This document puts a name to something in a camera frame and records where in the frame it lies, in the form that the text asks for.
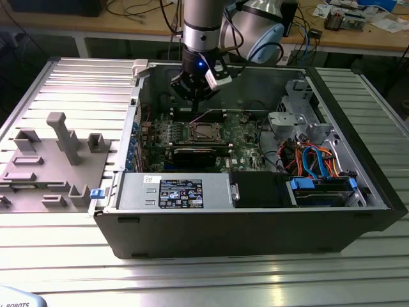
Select finned cooler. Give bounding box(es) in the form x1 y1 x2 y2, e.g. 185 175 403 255
324 11 344 32

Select blue flat cable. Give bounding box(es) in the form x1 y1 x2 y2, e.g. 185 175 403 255
311 145 332 178
301 146 316 178

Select hard disk in blue carrier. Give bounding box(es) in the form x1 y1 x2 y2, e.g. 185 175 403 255
286 177 360 209

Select grey parts rack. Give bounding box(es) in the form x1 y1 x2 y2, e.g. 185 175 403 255
0 111 111 214

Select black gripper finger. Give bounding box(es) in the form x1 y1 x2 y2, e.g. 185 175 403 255
170 73 201 113
196 79 222 102

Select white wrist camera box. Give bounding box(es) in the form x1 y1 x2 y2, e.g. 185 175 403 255
203 62 233 91

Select black graphics card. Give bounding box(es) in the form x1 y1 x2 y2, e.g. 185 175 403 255
171 147 218 169

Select wire locking lever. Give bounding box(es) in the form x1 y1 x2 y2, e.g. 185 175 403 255
189 108 226 125

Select metal drive cage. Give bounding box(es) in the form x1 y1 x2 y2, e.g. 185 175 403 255
267 78 351 151

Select black power supply label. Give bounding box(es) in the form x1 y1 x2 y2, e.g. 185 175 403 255
158 178 203 210

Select green motherboard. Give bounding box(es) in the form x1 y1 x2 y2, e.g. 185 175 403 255
140 108 272 175

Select grey power supply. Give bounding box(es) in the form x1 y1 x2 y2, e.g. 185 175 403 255
116 172 233 210

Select wooden desk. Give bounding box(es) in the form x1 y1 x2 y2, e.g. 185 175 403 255
0 0 409 60

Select white papers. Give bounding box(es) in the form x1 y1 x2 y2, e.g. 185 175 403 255
370 19 409 33

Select grey metal device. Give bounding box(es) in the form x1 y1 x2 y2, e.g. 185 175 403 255
342 12 367 32

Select CPU socket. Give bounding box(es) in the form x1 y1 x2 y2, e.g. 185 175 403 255
187 122 224 143

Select grey metal cage bracket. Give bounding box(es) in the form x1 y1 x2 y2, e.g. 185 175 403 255
267 111 306 132

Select black PC case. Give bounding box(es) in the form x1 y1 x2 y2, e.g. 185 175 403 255
88 59 409 260

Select black monitor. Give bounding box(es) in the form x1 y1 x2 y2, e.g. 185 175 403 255
8 0 106 19

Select blue box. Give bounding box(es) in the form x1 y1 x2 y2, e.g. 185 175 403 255
357 0 399 10

